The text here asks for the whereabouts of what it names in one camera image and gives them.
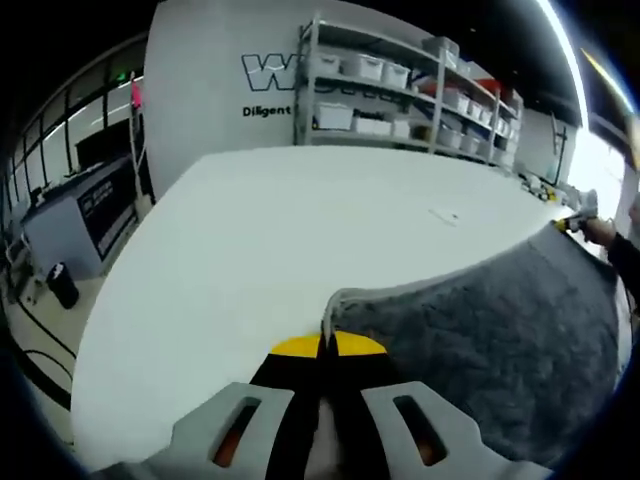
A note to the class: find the grey fluffy towel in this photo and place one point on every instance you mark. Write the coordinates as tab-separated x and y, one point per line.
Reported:
500	350

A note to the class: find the person's right hand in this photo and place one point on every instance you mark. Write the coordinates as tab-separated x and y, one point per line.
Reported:
600	232

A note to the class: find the person's left hand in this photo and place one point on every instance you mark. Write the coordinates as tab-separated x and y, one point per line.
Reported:
332	445

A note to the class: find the white and yellow gadget pile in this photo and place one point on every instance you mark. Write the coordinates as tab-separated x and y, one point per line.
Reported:
542	192

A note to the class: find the grey metal stand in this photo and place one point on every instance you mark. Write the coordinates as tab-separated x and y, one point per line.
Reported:
559	150

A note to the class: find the long ceiling light strip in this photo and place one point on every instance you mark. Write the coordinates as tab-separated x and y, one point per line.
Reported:
565	55

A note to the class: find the grey metal shelf unit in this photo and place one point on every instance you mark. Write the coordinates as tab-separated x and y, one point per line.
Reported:
440	80

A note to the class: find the black round bin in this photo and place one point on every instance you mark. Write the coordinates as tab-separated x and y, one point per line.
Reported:
62	287

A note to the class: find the rows of white storage bins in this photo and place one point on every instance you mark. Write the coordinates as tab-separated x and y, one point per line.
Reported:
367	65

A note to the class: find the grey equipment cabinet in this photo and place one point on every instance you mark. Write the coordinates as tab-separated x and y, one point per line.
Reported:
75	215

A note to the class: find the black monitor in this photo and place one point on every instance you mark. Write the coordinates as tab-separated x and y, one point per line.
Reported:
102	152

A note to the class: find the pink hanging item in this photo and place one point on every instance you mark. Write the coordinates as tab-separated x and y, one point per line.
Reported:
136	95

